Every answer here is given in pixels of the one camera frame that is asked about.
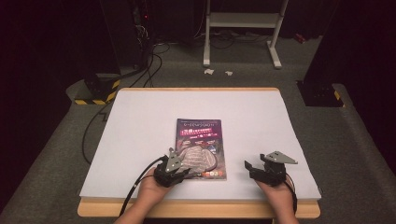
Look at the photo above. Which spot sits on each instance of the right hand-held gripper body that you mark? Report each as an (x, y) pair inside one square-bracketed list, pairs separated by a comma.
[(274, 174)]

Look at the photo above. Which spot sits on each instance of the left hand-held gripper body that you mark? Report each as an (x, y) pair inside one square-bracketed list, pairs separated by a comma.
[(169, 177)]

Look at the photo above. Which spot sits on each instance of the pale purple striped towel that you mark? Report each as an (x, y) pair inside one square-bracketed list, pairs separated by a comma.
[(199, 158)]

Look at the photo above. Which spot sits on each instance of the glossy illustrated magazine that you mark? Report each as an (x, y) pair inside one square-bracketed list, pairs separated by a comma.
[(199, 130)]

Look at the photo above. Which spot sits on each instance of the person's left hand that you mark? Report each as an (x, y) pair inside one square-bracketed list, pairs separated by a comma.
[(151, 191)]

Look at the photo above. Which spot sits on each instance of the person's right hand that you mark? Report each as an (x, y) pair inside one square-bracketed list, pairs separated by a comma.
[(280, 197)]

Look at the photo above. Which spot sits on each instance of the black yellow-striped stand base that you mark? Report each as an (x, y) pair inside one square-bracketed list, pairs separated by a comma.
[(317, 95), (96, 90)]

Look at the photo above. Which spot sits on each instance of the white paper scrap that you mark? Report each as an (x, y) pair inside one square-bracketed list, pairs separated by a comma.
[(209, 72), (229, 73)]

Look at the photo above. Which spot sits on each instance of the small red object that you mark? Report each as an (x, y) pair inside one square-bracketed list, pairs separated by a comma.
[(300, 38)]

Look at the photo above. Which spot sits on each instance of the white metal stand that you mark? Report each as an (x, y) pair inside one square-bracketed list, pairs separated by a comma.
[(243, 19)]

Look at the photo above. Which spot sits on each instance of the dark equipment rack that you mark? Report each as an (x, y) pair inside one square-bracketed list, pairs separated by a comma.
[(130, 31)]

